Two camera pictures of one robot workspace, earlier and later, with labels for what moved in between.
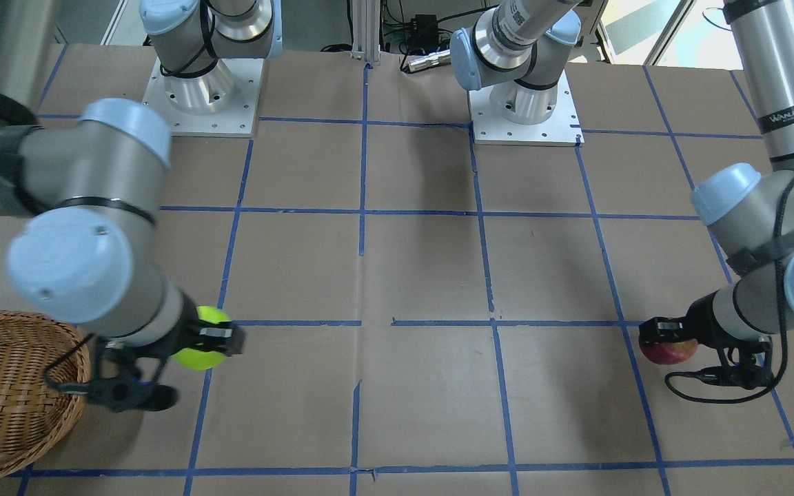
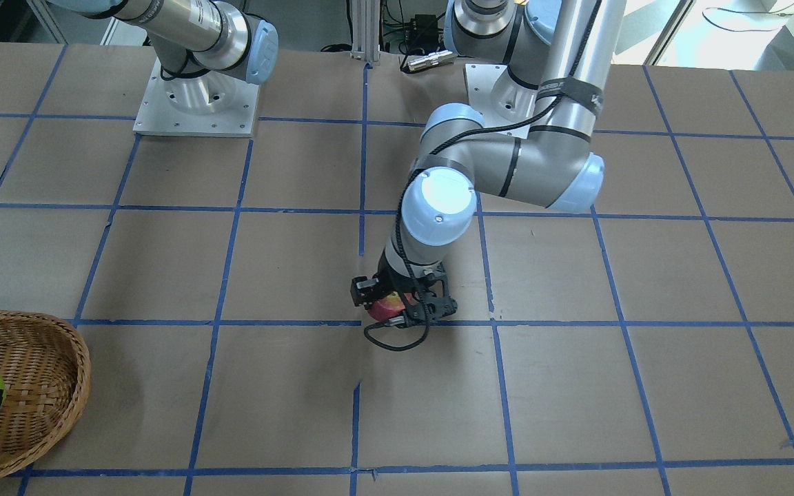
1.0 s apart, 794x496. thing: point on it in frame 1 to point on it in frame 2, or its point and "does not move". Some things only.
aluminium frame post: (366, 18) does not move
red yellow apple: (668, 353) to (382, 309)
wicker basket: (7, 415) does not move
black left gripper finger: (659, 329) to (365, 291)
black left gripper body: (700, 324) to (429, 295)
